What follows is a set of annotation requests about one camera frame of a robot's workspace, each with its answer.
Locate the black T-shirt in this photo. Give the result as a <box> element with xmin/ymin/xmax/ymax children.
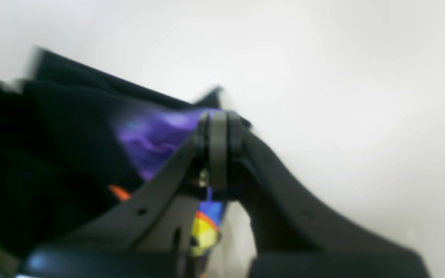
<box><xmin>0</xmin><ymin>49</ymin><xmax>224</xmax><ymax>278</ymax></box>

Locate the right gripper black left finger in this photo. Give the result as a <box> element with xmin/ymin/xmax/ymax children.
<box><xmin>18</xmin><ymin>111</ymin><xmax>228</xmax><ymax>278</ymax></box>

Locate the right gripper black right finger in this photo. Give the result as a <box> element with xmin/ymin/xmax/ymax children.
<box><xmin>227</xmin><ymin>112</ymin><xmax>429</xmax><ymax>278</ymax></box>

